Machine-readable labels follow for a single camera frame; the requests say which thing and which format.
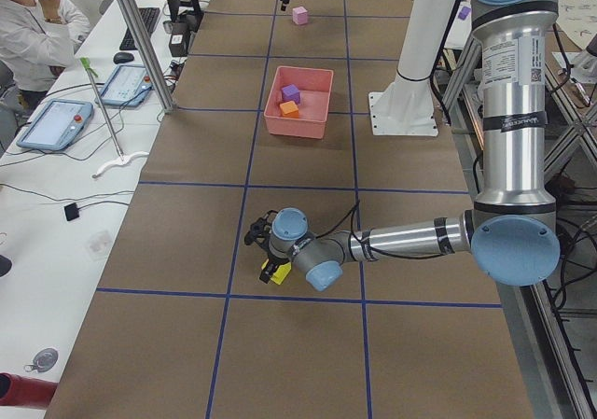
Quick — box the black computer mouse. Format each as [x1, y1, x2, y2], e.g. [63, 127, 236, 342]
[113, 51, 135, 64]

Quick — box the red cylinder object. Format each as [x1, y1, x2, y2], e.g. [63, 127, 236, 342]
[1, 372, 58, 410]

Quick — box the small black square device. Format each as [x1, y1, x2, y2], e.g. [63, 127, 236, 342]
[63, 203, 80, 222]

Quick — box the pink plastic bin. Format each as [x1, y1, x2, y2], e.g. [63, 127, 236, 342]
[264, 65, 334, 139]

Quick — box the far blue teach pendant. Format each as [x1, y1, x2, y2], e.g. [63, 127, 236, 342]
[100, 63, 153, 107]

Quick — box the near blue teach pendant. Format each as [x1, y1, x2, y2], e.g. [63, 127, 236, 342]
[17, 99, 94, 151]

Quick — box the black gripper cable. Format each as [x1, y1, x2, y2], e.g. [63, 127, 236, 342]
[316, 199, 449, 259]

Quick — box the metal rod with green tip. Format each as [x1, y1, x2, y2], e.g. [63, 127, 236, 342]
[79, 57, 149, 180]

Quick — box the white camera stand post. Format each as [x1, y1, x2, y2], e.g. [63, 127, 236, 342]
[368, 0, 460, 137]

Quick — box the pink foam block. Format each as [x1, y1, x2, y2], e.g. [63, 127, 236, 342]
[292, 6, 309, 25]

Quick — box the blue teach pendant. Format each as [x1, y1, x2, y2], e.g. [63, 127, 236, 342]
[17, 99, 94, 151]
[100, 63, 153, 107]

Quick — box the aluminium frame post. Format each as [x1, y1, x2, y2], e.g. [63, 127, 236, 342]
[117, 0, 174, 114]

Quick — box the round metal keyring disc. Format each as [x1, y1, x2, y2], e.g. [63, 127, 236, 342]
[23, 347, 59, 373]

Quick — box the purple foam block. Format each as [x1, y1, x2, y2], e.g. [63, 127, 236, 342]
[281, 84, 301, 105]

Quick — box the black keyboard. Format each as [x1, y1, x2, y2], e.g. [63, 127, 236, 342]
[118, 7, 161, 51]

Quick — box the orange foam block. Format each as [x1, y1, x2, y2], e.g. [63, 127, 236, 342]
[279, 100, 299, 119]

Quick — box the yellow foam block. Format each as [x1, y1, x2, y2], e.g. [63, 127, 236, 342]
[262, 258, 294, 285]

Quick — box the seated man in white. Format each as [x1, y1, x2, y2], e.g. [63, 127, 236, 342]
[1, 0, 91, 109]

